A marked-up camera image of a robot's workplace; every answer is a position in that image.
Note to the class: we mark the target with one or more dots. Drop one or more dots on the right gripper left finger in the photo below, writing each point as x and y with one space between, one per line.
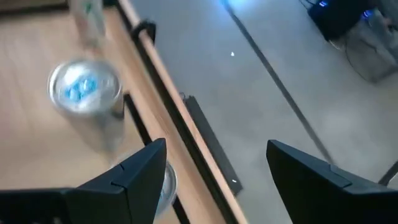
118 193

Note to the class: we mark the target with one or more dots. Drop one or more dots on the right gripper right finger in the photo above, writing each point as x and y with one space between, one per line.
317 193

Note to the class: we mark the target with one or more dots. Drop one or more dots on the blue silver beverage can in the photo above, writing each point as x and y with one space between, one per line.
169 189
84 87

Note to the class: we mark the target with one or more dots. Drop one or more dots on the black table foot bar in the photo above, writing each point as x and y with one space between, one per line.
214 146

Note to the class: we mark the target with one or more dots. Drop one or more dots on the white floor scrap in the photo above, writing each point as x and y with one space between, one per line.
232 54

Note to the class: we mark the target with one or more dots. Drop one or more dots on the black device blue lights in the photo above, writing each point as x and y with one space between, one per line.
335 18

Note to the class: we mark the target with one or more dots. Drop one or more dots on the black aluminium table rail frame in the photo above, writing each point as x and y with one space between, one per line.
175 118

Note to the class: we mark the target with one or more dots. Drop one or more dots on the wooden shelf black metal frame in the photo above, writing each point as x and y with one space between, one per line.
37 140

